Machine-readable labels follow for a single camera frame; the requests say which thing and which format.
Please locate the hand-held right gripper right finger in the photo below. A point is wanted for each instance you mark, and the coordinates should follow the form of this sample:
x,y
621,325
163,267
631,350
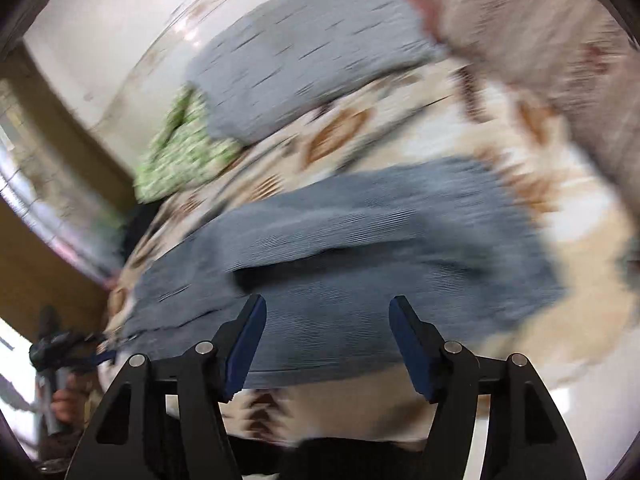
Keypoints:
x,y
406,332

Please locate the blue denim pants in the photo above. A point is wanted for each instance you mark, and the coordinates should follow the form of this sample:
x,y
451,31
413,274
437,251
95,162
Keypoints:
x,y
350,240

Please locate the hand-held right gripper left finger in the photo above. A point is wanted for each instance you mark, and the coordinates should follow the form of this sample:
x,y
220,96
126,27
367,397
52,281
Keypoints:
x,y
248,332

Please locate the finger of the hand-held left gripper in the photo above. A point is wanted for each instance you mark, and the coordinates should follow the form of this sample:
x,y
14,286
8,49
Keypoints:
x,y
102,358

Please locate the person's left hand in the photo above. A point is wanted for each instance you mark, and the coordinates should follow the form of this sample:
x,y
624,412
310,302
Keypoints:
x,y
72,405

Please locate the grey pillow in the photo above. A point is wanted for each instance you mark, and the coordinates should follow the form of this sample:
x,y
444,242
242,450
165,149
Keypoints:
x,y
310,50

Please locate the cream leaf-print blanket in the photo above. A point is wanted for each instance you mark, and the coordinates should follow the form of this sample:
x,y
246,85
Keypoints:
x,y
350,125

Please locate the brown wooden furniture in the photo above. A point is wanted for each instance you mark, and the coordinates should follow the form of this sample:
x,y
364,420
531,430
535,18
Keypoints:
x,y
45,280

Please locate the person's left forearm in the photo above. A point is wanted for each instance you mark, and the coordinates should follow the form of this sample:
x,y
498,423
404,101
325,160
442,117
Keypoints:
x,y
57,452

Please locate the green patterned cloth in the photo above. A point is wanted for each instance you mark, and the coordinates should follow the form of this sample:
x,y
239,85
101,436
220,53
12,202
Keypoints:
x,y
185,155

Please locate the beige patterned quilt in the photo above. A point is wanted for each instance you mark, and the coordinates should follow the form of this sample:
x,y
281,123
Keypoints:
x,y
540,45

